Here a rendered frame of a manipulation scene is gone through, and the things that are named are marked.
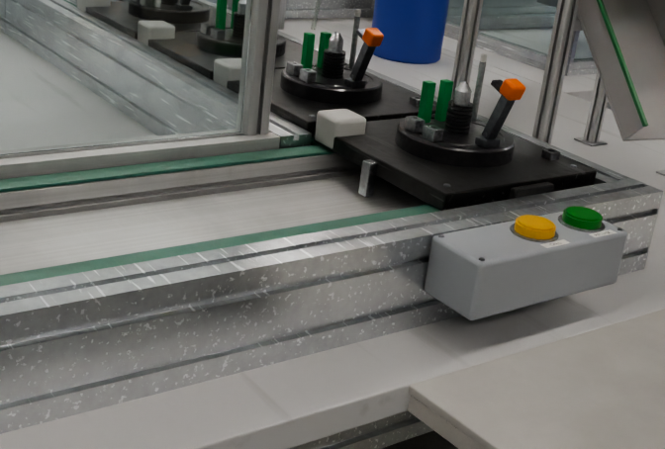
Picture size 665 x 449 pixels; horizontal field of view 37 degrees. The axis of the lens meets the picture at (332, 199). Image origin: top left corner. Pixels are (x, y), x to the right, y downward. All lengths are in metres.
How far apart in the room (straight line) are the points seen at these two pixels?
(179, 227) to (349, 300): 0.20
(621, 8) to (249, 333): 0.75
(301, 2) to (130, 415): 1.74
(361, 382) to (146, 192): 0.34
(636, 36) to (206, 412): 0.82
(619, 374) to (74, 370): 0.50
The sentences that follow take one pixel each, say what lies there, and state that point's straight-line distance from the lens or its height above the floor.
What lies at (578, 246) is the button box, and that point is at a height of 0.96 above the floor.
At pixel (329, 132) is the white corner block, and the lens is 1.19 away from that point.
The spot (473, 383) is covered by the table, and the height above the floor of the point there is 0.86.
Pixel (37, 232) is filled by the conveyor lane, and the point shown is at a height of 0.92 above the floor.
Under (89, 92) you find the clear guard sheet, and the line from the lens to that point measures 1.09.
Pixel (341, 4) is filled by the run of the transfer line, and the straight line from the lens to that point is 2.53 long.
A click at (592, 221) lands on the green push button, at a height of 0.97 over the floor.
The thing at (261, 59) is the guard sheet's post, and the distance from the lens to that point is 1.16.
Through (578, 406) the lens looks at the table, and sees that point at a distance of 0.93.
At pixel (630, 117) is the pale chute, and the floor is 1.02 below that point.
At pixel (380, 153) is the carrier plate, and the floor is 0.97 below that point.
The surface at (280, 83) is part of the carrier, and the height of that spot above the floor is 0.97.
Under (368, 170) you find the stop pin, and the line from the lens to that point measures 1.11.
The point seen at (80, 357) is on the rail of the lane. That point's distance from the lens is 0.80.
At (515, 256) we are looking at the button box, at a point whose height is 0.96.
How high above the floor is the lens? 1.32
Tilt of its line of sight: 21 degrees down
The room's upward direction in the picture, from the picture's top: 7 degrees clockwise
